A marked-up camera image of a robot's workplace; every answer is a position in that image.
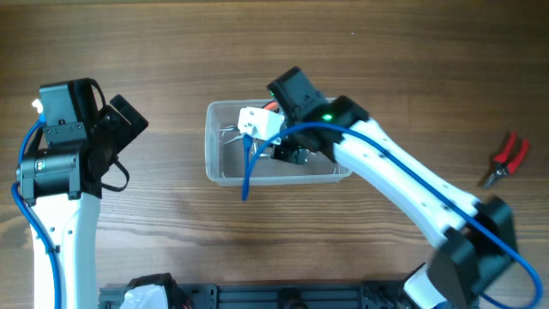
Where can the clear plastic container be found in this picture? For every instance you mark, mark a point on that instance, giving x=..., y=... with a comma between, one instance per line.
x=224, y=154

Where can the orange black needle-nose pliers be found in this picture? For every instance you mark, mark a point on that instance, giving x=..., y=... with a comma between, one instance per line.
x=240, y=135

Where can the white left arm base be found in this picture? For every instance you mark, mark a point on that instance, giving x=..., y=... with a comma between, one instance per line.
x=158, y=291

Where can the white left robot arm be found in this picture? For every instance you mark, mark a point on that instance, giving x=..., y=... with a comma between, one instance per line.
x=58, y=189

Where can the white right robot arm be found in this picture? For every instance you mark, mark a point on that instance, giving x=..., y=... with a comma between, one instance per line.
x=463, y=231

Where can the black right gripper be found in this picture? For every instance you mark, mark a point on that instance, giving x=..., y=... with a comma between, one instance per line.
x=297, y=154

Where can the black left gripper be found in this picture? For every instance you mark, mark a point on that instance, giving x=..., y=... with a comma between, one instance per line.
x=126, y=132

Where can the red handled pliers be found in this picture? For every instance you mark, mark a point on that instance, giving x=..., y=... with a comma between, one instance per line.
x=507, y=160

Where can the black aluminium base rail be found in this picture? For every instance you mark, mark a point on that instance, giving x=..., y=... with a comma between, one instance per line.
x=365, y=295

